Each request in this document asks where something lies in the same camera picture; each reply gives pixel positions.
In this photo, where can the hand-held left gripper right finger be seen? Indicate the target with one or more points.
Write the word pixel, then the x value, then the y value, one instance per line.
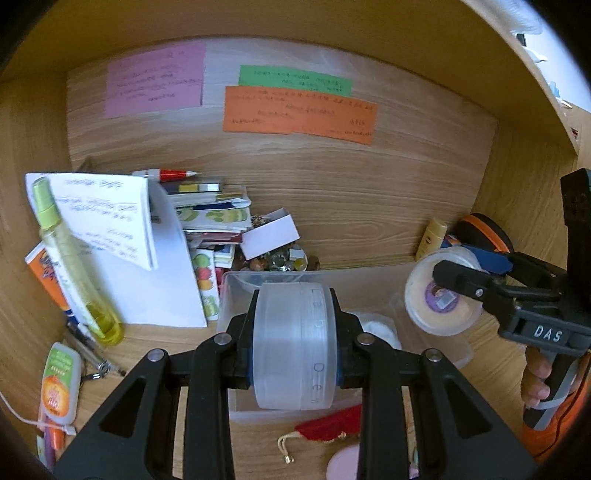
pixel 351 350

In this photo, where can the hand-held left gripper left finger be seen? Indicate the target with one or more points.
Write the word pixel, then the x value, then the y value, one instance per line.
pixel 240 350

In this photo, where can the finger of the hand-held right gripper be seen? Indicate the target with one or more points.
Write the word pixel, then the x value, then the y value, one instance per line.
pixel 494 263
pixel 461 277

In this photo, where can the cream jar with purple label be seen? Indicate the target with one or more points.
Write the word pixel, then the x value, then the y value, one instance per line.
pixel 429 309

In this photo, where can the frosted clear plastic container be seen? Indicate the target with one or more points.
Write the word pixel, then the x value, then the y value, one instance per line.
pixel 286 346

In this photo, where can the clear plastic storage bin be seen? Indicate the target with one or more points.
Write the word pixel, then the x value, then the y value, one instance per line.
pixel 369 286

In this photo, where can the person's right forearm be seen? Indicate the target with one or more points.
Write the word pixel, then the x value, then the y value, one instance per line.
pixel 545 438

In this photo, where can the wooden desktop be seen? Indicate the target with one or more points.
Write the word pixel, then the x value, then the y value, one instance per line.
pixel 138 337

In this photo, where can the person's right hand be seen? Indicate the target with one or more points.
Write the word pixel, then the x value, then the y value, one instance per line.
pixel 535 378

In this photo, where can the orange and black case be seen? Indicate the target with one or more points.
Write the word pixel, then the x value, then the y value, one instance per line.
pixel 489 230

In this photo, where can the small yellow bottle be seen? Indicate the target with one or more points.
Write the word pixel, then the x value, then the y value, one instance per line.
pixel 431 240

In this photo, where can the fruit sticker sheet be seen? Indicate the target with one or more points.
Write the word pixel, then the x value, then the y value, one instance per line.
pixel 205 281

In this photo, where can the small white cardboard box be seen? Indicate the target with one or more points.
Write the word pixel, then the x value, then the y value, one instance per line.
pixel 270 237

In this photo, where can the stack of booklets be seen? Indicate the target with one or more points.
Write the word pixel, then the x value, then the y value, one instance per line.
pixel 217 214

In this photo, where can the metal nail clippers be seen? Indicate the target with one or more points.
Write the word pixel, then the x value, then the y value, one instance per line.
pixel 85 344

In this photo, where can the sticky flag strip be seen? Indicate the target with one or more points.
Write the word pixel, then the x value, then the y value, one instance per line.
pixel 194 188

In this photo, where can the white squeeze bottle orange label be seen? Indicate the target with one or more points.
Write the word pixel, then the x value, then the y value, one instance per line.
pixel 60 383

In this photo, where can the white handwritten folded paper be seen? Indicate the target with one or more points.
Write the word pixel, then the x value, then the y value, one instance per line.
pixel 115 217

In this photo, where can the red and white pen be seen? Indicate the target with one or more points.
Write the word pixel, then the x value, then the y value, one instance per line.
pixel 171 174

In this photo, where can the yellow-green spray bottle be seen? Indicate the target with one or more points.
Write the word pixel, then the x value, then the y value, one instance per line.
pixel 69 258

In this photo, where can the purple pen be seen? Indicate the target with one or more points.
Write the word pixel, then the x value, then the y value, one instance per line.
pixel 46 454

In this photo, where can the orange paper note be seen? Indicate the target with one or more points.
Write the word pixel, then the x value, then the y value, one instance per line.
pixel 300 115

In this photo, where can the green paper note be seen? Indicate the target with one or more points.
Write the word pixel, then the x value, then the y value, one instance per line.
pixel 295 81

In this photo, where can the pink paper note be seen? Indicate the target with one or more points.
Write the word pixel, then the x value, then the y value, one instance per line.
pixel 154 78

